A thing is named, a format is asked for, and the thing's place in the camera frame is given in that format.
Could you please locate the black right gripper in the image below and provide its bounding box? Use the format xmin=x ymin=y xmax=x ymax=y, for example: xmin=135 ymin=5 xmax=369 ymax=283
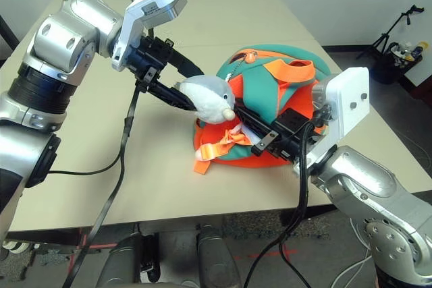
xmin=236 ymin=97 xmax=327 ymax=164

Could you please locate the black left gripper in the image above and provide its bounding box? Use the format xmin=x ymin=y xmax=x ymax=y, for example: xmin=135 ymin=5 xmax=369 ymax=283
xmin=126 ymin=34 xmax=206 ymax=112

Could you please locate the teal and orange backpack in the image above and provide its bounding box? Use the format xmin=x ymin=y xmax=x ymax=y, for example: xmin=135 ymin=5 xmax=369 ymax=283
xmin=192 ymin=44 xmax=330 ymax=176

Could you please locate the grey white plush toy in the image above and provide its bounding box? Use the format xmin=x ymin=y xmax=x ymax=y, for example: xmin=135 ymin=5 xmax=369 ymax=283
xmin=173 ymin=74 xmax=236 ymax=123

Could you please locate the black bin with bottles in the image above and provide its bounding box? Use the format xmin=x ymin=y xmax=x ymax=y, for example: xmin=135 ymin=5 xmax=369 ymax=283
xmin=371 ymin=40 xmax=429 ymax=85

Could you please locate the dark grey right robot leg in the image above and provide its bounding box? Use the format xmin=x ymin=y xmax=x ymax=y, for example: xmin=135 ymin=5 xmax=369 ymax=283
xmin=195 ymin=223 xmax=237 ymax=288

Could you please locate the black tripod stand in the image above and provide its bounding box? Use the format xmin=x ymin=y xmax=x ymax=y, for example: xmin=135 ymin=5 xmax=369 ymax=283
xmin=356 ymin=4 xmax=425 ymax=61

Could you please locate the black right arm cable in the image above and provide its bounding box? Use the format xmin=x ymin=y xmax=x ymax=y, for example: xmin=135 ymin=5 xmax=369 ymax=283
xmin=242 ymin=122 xmax=325 ymax=288

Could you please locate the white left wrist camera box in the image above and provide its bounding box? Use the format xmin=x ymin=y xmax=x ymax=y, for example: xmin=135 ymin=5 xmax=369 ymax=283
xmin=111 ymin=0 xmax=188 ymax=73

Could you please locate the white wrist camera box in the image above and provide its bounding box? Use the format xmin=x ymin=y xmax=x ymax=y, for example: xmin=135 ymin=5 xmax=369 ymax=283
xmin=292 ymin=66 xmax=371 ymax=178
xmin=111 ymin=0 xmax=188 ymax=73

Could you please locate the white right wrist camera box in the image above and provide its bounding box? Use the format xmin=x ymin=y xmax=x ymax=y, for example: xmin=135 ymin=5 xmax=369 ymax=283
xmin=292 ymin=66 xmax=371 ymax=178

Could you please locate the white floor cable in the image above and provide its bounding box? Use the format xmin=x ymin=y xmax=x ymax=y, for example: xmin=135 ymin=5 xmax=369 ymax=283
xmin=332 ymin=217 xmax=382 ymax=288

